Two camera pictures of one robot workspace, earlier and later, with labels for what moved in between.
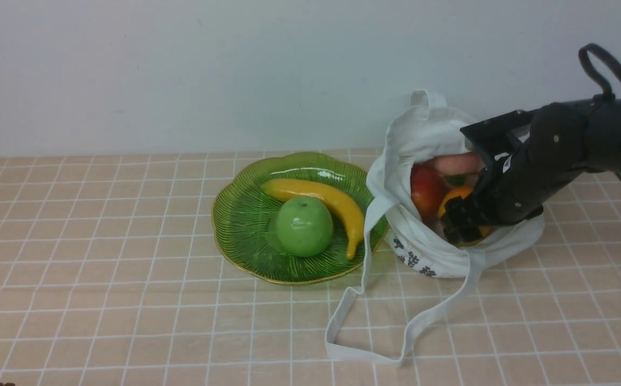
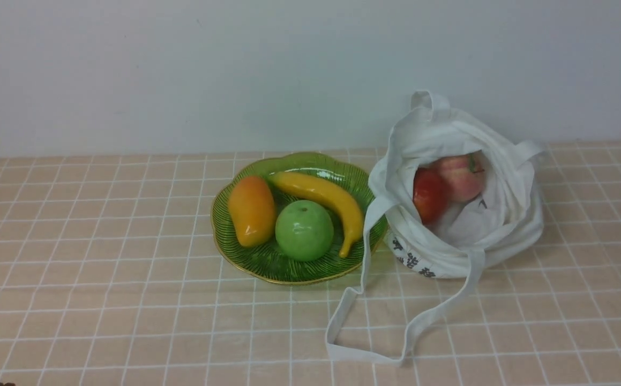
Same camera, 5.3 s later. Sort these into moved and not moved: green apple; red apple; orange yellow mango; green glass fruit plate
Moved: orange yellow mango
Not moved: green glass fruit plate; green apple; red apple
